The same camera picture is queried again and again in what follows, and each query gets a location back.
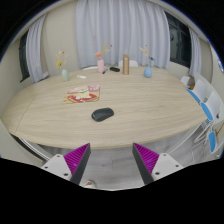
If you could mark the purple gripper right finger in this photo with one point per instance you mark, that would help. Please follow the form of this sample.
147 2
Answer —
153 166

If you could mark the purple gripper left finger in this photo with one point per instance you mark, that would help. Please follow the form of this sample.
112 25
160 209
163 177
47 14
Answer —
70 166

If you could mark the black computer mouse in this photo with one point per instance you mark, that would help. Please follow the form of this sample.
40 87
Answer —
102 114

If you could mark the blue chair lower right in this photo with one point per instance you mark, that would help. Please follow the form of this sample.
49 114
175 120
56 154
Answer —
216 145

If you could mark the white blue chair near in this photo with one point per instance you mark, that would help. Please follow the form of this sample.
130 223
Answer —
211 109

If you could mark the white blue chair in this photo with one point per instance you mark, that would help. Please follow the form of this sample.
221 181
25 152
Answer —
199 91
211 109

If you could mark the white small card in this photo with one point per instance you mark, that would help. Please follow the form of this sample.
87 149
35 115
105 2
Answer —
81 76

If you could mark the blue vase with flowers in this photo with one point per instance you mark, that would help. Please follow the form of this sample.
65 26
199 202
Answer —
148 70

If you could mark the white chair far right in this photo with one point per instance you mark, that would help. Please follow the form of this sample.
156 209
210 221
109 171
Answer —
185 81

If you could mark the white blue chair middle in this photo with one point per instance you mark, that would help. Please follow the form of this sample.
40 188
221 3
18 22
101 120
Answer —
199 91

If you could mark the white chair behind table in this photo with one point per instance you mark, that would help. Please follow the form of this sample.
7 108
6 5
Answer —
132 63

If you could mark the black small case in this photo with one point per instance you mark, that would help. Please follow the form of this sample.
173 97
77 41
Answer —
114 69

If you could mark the pink vase with flowers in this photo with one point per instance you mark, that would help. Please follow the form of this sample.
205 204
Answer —
99 56

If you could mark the white left curtain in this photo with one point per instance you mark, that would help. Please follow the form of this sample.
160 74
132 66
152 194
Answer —
33 51

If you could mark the white curtain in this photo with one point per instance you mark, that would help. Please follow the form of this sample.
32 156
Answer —
196 57
123 27
33 51

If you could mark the white right curtain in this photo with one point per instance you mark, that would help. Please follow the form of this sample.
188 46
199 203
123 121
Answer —
196 57

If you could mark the green vase with flowers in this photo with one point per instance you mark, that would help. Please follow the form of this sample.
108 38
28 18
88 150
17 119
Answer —
61 61

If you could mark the left dark window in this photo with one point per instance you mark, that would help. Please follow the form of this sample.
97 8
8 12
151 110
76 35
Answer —
22 57

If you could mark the dark window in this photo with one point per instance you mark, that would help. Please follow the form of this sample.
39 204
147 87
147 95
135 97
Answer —
180 41
22 57

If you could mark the right dark window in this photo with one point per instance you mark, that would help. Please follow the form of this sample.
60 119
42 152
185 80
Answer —
180 41

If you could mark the white centre curtain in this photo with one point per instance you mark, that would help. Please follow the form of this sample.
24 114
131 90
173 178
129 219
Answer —
123 27

